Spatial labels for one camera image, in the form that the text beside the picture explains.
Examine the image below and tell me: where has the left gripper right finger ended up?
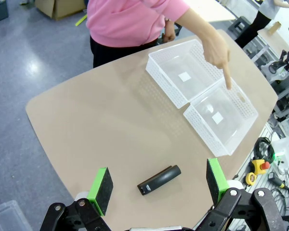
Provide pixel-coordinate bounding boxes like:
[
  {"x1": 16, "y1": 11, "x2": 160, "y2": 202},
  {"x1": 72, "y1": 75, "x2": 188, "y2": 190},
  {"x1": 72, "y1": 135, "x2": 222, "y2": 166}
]
[{"x1": 192, "y1": 157, "x2": 286, "y2": 231}]

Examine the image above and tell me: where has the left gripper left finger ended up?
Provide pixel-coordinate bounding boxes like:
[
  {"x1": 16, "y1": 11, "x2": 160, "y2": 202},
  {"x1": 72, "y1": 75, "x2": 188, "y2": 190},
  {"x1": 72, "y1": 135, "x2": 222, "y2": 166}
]
[{"x1": 39, "y1": 167, "x2": 114, "y2": 231}]

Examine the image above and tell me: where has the black stapler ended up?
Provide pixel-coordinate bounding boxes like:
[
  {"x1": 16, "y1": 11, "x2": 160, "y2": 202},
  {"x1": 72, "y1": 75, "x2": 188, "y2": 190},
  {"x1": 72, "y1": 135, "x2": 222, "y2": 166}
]
[{"x1": 137, "y1": 165, "x2": 182, "y2": 196}]

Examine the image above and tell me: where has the person's right forearm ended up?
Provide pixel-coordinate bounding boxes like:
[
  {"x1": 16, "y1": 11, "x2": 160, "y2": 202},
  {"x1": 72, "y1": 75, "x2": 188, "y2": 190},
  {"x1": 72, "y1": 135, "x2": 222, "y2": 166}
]
[{"x1": 176, "y1": 8, "x2": 223, "y2": 49}]

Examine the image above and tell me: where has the person's right hand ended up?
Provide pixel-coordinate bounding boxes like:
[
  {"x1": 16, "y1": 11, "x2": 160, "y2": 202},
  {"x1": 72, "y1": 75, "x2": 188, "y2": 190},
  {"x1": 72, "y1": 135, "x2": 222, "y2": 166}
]
[{"x1": 201, "y1": 32, "x2": 233, "y2": 90}]

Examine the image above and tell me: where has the person's left hand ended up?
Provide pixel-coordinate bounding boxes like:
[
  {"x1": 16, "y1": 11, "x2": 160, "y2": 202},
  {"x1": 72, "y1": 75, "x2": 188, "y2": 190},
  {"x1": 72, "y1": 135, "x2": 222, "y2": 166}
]
[{"x1": 163, "y1": 21, "x2": 177, "y2": 43}]

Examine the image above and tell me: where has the white perforated plastic basket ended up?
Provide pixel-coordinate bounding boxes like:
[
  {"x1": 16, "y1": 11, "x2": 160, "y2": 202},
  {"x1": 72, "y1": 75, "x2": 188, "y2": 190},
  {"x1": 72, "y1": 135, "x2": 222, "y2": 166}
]
[
  {"x1": 183, "y1": 77, "x2": 259, "y2": 158},
  {"x1": 145, "y1": 38, "x2": 232, "y2": 110}
]

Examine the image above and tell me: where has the yellow red emergency stop button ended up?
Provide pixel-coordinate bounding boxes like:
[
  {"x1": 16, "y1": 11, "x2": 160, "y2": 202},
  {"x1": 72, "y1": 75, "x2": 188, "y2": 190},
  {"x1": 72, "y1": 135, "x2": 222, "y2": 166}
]
[{"x1": 251, "y1": 158, "x2": 271, "y2": 175}]

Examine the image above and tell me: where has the clear plastic bin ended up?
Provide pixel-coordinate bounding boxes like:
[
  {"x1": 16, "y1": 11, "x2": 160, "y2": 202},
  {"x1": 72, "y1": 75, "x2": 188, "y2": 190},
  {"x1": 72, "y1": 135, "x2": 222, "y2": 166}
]
[{"x1": 0, "y1": 200, "x2": 32, "y2": 231}]

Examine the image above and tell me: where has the background person in black trousers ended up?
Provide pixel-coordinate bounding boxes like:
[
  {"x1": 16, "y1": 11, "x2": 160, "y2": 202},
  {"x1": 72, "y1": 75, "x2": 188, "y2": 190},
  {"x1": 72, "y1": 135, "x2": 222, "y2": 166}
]
[{"x1": 234, "y1": 0, "x2": 289, "y2": 49}]

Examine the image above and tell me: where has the person in pink hoodie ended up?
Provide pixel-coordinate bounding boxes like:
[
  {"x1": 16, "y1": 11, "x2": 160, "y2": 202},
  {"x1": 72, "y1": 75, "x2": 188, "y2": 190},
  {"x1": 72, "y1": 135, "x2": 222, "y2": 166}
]
[{"x1": 86, "y1": 0, "x2": 191, "y2": 69}]

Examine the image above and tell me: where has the white table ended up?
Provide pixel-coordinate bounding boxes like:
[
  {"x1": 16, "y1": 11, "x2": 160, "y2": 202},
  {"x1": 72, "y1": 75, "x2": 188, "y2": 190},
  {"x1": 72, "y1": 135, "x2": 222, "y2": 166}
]
[{"x1": 183, "y1": 0, "x2": 237, "y2": 24}]

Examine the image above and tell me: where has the yellow green strip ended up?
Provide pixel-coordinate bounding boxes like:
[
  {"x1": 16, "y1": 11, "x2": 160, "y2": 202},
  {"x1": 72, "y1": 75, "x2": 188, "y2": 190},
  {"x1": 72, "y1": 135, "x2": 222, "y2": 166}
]
[{"x1": 75, "y1": 14, "x2": 88, "y2": 27}]

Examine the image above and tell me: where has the brown cardboard box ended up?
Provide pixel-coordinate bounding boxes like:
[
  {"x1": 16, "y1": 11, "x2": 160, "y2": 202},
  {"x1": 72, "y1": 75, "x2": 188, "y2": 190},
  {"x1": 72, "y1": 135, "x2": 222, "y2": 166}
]
[{"x1": 34, "y1": 0, "x2": 87, "y2": 20}]

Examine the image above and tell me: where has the coiled black cable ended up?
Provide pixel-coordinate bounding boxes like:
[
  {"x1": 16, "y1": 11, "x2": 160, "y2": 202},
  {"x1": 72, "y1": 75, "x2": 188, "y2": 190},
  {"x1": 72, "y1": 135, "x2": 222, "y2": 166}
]
[{"x1": 253, "y1": 137, "x2": 277, "y2": 162}]

